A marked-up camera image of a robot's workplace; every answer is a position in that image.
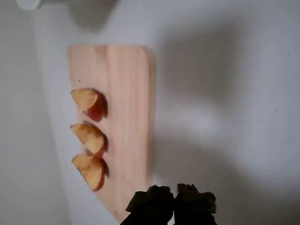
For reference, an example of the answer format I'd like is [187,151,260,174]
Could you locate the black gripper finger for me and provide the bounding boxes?
[119,184,176,225]
[174,183,218,225]

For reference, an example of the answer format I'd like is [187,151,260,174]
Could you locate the apple slice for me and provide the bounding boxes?
[70,88,109,122]
[71,153,110,192]
[70,121,109,158]

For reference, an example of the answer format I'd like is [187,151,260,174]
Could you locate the wooden cutting board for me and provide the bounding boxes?
[67,44,157,222]

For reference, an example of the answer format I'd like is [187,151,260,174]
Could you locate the white round object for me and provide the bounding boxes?
[15,0,41,10]

